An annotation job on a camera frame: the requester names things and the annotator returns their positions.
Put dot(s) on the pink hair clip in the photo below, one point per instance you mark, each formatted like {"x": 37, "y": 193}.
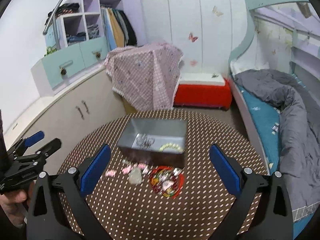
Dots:
{"x": 143, "y": 168}

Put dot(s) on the beige cabinet with handles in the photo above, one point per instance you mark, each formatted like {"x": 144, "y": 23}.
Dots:
{"x": 70, "y": 115}

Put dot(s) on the translucent jade pendant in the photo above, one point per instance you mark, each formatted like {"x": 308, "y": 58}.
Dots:
{"x": 135, "y": 176}

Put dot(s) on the dark metal tin box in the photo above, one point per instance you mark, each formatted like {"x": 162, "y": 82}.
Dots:
{"x": 168, "y": 149}

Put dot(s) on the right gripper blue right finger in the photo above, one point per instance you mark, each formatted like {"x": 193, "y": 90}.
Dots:
{"x": 228, "y": 169}

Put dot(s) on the grey quilt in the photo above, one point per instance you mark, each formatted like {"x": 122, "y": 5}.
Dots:
{"x": 299, "y": 133}

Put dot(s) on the teal bed sheet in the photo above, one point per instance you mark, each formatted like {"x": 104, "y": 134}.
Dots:
{"x": 266, "y": 120}

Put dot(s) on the red storage ottoman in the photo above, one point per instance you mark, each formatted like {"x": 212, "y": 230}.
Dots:
{"x": 203, "y": 90}

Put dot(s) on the curved metal lamp pole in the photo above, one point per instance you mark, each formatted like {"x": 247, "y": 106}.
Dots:
{"x": 52, "y": 22}

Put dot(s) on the silver chain jewelry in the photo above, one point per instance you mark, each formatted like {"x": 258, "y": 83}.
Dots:
{"x": 143, "y": 140}

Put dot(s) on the lilac open shelf wardrobe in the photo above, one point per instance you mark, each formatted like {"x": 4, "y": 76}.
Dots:
{"x": 74, "y": 16}

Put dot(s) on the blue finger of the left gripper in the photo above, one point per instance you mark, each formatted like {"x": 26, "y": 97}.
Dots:
{"x": 50, "y": 148}
{"x": 32, "y": 140}

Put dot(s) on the teal bunk bed frame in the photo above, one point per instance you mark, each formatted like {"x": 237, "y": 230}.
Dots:
{"x": 282, "y": 35}

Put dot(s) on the white wardrobe doors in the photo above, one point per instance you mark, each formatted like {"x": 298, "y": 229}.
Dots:
{"x": 206, "y": 31}

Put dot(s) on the teal drawer unit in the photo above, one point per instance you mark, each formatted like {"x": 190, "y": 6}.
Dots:
{"x": 58, "y": 70}

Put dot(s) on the hanging clothes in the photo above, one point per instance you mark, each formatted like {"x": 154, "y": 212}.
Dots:
{"x": 117, "y": 28}

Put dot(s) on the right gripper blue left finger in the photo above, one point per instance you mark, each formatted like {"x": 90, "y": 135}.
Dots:
{"x": 92, "y": 168}

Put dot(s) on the pink checkered cloth cover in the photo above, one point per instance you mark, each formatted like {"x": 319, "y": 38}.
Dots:
{"x": 146, "y": 77}

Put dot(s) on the brown polka dot tablecloth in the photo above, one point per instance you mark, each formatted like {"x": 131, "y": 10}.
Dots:
{"x": 170, "y": 203}

